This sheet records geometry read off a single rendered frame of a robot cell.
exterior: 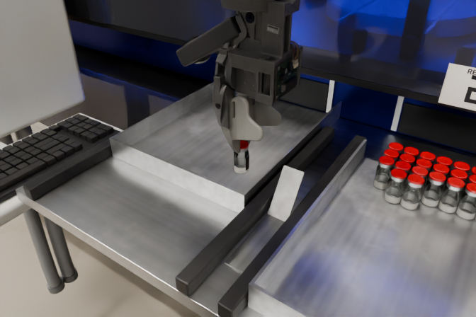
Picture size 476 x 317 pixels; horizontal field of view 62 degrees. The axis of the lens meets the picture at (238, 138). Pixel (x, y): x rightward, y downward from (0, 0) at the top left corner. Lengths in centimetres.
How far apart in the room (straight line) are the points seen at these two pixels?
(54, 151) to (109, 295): 89
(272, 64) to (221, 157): 25
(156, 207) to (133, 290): 107
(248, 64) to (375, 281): 28
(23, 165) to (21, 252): 112
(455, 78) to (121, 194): 50
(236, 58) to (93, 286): 133
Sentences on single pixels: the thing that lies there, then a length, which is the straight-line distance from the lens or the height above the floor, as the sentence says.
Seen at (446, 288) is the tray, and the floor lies 88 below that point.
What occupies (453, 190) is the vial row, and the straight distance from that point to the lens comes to 59.
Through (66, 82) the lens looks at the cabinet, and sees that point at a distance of 104.
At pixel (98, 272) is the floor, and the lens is 172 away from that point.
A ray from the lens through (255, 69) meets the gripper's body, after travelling 45.
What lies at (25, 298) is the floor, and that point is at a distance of 174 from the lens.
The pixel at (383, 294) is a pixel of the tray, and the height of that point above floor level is 88.
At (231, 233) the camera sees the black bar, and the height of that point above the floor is 90.
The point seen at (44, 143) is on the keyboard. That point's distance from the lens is 88.
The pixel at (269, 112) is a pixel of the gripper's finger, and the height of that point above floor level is 100.
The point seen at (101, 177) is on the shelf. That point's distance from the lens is 64.
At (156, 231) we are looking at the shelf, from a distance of 53.
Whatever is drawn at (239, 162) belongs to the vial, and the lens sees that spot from 57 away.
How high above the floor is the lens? 124
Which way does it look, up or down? 31 degrees down
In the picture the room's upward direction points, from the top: straight up
